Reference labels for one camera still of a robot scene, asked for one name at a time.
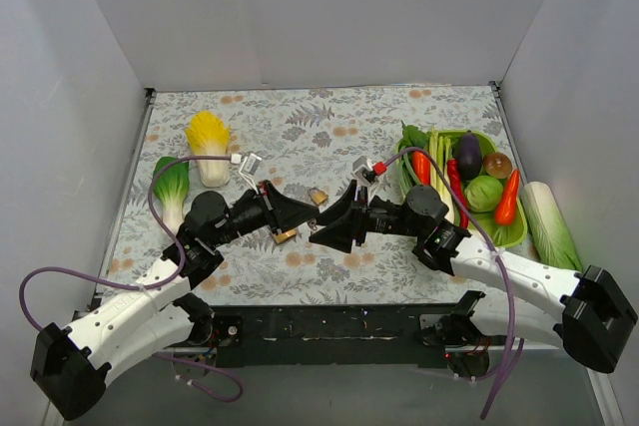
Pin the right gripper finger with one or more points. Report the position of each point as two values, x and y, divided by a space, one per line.
338 208
339 235

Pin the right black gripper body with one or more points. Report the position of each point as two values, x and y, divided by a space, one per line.
359 216

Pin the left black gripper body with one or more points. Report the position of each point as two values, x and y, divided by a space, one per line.
268 207

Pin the large brass long-shackle padlock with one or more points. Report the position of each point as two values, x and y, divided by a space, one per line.
284 236

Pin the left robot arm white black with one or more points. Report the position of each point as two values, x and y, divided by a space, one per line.
73 365

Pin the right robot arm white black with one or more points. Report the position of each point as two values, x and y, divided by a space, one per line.
585 313

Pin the small brass padlock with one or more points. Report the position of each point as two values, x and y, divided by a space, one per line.
318 196

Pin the green long beans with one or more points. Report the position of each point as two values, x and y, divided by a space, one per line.
406 175

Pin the orange red pepper left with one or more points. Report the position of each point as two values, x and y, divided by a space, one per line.
421 167

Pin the floral table cloth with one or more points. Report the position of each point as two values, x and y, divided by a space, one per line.
306 139

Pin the green bok choy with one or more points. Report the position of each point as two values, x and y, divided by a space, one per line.
171 189

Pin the green spinach leaves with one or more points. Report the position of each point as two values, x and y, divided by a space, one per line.
413 136

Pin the red chili pepper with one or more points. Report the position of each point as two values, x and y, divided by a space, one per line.
455 182

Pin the yellow napa cabbage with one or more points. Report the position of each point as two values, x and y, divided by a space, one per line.
207 135

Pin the white green scallions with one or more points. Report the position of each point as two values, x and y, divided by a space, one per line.
436 149

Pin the round green cabbage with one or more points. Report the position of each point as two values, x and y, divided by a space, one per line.
483 194

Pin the purple eggplant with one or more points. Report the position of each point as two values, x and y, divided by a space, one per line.
468 156

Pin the green plastic basket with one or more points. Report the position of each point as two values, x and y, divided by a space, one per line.
502 236

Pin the orange carrot pepper right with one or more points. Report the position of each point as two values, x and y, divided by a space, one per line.
505 212

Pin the brown mushroom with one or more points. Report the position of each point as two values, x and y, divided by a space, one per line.
498 165

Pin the large green napa cabbage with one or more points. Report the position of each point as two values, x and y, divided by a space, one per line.
551 236

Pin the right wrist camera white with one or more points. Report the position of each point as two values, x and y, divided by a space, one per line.
367 173

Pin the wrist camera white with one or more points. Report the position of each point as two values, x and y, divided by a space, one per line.
367 173
248 165

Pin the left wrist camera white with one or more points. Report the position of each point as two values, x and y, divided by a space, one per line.
248 165

